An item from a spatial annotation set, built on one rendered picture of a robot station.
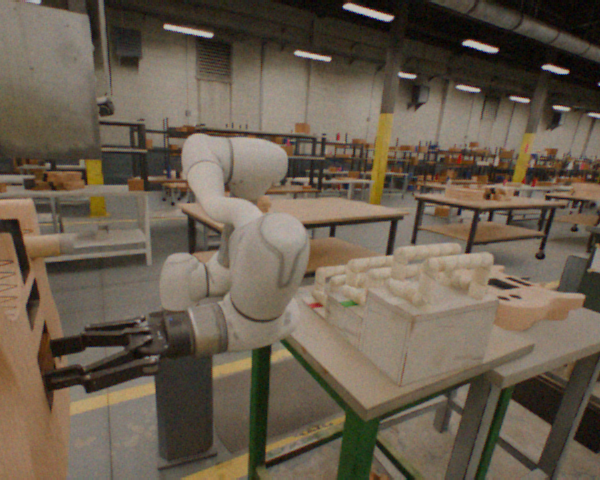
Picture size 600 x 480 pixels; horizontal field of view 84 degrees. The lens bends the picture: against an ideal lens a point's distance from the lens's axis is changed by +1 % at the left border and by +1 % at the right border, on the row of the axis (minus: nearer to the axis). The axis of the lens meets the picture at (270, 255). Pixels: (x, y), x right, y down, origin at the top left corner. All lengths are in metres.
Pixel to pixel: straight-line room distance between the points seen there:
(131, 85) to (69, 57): 11.33
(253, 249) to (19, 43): 0.33
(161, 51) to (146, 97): 1.41
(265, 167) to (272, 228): 0.57
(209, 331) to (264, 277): 0.16
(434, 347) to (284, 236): 0.49
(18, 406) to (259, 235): 0.33
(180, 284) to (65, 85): 1.05
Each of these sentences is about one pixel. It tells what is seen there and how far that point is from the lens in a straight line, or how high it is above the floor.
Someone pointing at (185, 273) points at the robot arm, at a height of 0.92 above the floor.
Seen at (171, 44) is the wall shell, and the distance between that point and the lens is 12.19.
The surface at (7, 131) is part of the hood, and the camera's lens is 0.44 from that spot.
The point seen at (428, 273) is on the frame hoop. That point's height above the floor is 1.18.
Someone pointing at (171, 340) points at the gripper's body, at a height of 1.11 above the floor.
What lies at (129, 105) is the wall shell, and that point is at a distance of 11.69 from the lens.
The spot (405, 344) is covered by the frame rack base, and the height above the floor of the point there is 1.03.
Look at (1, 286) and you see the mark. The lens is 0.50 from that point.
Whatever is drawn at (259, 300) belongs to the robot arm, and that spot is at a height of 1.19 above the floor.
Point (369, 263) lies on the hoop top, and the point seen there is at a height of 1.12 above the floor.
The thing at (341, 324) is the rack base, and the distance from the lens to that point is 0.94.
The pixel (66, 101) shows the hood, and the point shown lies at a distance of 0.43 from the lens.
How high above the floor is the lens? 1.40
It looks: 17 degrees down
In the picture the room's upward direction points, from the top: 3 degrees clockwise
